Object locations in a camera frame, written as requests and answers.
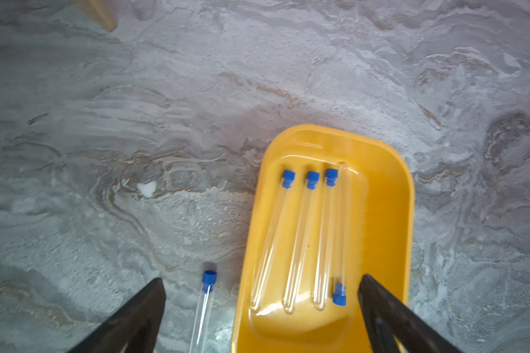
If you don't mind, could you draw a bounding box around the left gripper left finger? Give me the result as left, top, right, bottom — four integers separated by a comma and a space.
69, 278, 166, 352

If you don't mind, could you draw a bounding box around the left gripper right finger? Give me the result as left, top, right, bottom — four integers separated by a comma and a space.
358, 274, 461, 353

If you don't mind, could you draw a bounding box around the test tube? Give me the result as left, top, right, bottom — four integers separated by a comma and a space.
332, 163, 349, 307
250, 169, 295, 312
284, 171, 319, 315
313, 168, 339, 311
188, 270, 217, 353

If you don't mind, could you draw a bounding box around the yellow plastic basin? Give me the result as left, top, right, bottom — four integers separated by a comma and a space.
231, 125, 415, 352

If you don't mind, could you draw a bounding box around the wooden two-tier shelf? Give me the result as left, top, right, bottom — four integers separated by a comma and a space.
75, 0, 117, 32

